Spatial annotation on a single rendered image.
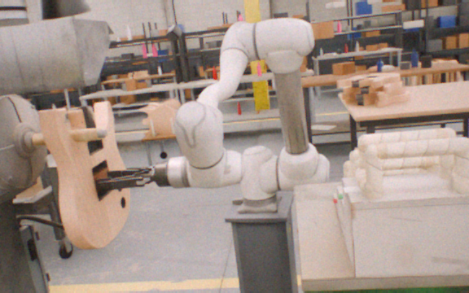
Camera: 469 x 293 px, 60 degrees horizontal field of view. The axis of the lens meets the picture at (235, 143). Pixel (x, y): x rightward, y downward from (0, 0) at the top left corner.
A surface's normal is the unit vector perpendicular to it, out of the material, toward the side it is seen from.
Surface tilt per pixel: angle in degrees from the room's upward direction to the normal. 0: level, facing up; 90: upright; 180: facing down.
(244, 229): 90
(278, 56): 116
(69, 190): 60
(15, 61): 90
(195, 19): 90
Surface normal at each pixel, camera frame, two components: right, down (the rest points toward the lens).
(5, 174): 0.86, 0.29
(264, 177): -0.20, 0.22
